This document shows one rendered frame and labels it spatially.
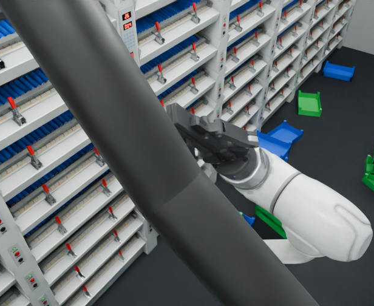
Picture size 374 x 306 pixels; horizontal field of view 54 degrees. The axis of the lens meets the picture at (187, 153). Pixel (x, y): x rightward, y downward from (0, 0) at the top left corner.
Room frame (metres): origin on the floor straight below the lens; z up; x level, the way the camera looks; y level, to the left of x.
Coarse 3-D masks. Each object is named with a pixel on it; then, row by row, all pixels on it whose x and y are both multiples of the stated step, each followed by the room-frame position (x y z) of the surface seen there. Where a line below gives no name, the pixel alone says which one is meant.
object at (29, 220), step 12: (96, 168) 1.12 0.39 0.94; (108, 168) 1.16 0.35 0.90; (60, 180) 1.03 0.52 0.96; (72, 180) 1.04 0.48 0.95; (84, 180) 1.05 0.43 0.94; (60, 192) 0.98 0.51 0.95; (72, 192) 0.99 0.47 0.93; (48, 204) 0.92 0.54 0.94; (60, 204) 0.94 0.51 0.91; (12, 216) 0.83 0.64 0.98; (24, 216) 0.85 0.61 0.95; (36, 216) 0.86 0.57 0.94; (24, 228) 0.81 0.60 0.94
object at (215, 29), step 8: (224, 8) 1.87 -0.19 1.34; (216, 24) 1.85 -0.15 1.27; (208, 32) 1.88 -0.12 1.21; (216, 32) 1.85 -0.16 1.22; (224, 40) 1.89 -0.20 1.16; (224, 48) 1.89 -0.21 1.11; (216, 56) 1.84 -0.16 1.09; (224, 56) 1.90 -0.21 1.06; (208, 64) 1.87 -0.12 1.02; (216, 64) 1.84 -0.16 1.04; (224, 64) 1.90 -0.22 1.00; (216, 72) 1.84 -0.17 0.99; (224, 72) 1.91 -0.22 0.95; (216, 80) 1.84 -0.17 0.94; (216, 88) 1.85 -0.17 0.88; (208, 96) 1.87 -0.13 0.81; (216, 96) 1.85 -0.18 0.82; (216, 104) 1.86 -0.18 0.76; (208, 120) 1.86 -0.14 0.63; (208, 168) 1.85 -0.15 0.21; (216, 176) 1.91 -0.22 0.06
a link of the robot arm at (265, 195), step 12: (276, 156) 0.53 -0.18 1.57; (276, 168) 0.50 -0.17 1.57; (288, 168) 0.50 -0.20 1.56; (276, 180) 0.47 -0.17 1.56; (288, 180) 0.47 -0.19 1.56; (240, 192) 0.49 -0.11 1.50; (252, 192) 0.47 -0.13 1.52; (264, 192) 0.46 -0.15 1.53; (276, 192) 0.45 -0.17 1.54; (264, 204) 0.46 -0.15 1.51
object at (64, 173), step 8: (88, 152) 1.17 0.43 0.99; (80, 160) 1.12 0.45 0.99; (72, 168) 1.08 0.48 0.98; (56, 176) 1.03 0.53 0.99; (64, 176) 1.05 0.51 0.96; (48, 184) 0.99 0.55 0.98; (32, 192) 0.94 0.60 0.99; (40, 192) 0.95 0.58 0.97; (24, 200) 0.90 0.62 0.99; (32, 200) 0.91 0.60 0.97; (16, 208) 0.87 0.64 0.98; (24, 208) 0.88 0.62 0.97
